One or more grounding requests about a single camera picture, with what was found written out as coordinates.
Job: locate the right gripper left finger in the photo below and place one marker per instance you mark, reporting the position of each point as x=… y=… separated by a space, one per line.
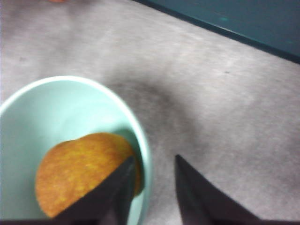
x=103 y=206

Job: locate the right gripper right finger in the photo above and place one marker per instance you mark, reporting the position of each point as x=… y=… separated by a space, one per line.
x=201 y=206

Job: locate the orange-brown kiwi fruit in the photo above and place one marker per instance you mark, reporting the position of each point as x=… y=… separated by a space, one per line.
x=77 y=173

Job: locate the teal ribbed bowl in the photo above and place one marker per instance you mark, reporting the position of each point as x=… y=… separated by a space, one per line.
x=58 y=110

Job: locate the dark rectangular tray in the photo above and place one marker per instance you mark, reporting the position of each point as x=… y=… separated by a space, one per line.
x=234 y=16

